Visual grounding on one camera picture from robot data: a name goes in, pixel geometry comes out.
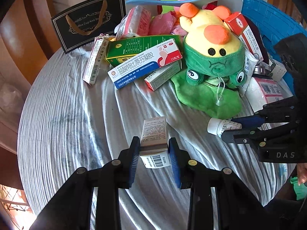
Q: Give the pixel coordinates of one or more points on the small white carton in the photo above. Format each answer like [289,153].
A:
[278,70]

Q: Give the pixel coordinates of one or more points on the blue plastic crate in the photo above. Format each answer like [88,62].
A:
[271,14]

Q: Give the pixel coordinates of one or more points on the person's right hand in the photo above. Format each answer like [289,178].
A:
[302,173]

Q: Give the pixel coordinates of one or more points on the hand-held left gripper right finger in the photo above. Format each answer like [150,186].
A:
[174,163]

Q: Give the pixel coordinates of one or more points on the yellow duck plush green hood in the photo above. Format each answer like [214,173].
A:
[206,36]

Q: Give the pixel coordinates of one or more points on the red white box right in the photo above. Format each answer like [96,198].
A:
[250,44]

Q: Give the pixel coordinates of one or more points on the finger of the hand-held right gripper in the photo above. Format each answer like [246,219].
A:
[237,136]
[249,120]

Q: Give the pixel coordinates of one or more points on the white pill bottle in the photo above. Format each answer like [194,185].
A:
[215,125]

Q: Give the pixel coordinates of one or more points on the white sachet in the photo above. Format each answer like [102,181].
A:
[247,71]

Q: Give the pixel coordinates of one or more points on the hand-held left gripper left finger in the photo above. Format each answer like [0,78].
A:
[135,153]

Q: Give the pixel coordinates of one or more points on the green cloth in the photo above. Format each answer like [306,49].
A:
[298,190]

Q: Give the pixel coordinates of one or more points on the pink white tissue packet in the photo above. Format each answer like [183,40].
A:
[134,21]

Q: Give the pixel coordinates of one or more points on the white tissue pack pink label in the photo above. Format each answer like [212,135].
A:
[261,93]

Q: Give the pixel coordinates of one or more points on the small red white medicine box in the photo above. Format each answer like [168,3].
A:
[160,76]

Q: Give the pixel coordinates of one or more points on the blue white footprint medicine box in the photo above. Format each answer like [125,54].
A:
[134,69]

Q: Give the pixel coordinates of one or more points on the orange white medicine box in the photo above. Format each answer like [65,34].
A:
[236,24]

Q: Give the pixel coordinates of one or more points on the green medicine box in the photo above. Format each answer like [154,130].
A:
[134,44]

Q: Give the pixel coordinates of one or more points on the black gift bag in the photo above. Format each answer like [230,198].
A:
[72,33]

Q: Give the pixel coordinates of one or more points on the long narrow red white box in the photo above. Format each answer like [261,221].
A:
[93,62]

